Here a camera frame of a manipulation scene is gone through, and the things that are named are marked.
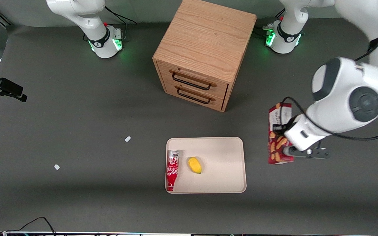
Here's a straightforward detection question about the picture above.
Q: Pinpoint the red cola bottle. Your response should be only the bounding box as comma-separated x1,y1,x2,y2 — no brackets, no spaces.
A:
166,150,181,192

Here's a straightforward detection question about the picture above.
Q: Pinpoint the red cookie box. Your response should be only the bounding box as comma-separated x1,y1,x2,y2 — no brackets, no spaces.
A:
268,103,295,165

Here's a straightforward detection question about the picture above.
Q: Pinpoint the black right arm base cable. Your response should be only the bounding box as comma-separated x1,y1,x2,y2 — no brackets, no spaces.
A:
104,6,137,25

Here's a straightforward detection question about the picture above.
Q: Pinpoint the wooden drawer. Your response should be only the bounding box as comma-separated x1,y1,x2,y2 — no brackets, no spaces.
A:
158,62,229,99
163,80,227,110

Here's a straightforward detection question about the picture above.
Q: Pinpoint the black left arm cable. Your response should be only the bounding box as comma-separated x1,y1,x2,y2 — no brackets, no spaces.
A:
281,0,378,141

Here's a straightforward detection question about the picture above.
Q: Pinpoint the cream plastic tray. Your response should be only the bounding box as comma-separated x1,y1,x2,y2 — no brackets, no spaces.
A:
166,137,247,194

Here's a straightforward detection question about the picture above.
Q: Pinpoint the yellow lemon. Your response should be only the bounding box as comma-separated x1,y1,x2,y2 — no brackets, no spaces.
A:
188,157,203,174

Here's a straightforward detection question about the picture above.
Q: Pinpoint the wooden drawer cabinet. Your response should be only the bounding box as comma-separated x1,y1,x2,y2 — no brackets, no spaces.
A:
152,0,257,112

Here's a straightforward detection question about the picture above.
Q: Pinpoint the black cable at table edge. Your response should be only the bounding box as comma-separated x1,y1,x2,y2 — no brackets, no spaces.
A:
0,216,56,236

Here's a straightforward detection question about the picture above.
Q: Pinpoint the black metal drawer handle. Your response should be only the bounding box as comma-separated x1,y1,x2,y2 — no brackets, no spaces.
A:
172,72,211,90
177,87,211,105

